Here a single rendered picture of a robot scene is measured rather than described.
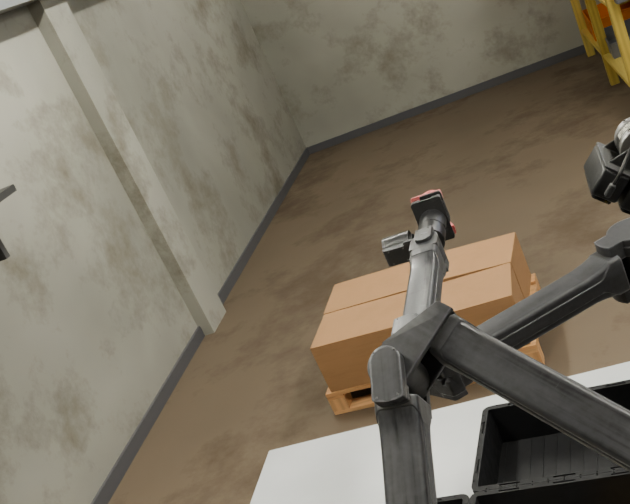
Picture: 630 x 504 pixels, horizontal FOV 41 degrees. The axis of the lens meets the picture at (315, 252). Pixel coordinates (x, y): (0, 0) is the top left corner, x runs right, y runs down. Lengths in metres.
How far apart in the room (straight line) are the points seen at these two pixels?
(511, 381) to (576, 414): 0.08
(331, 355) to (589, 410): 3.13
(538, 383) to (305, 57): 8.17
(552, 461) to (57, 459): 2.84
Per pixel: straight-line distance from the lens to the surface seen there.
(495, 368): 1.01
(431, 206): 1.80
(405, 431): 1.02
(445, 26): 8.82
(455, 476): 2.35
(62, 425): 4.46
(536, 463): 2.08
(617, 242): 1.36
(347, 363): 4.06
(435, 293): 1.49
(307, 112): 9.19
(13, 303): 4.40
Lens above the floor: 2.09
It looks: 19 degrees down
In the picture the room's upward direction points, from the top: 25 degrees counter-clockwise
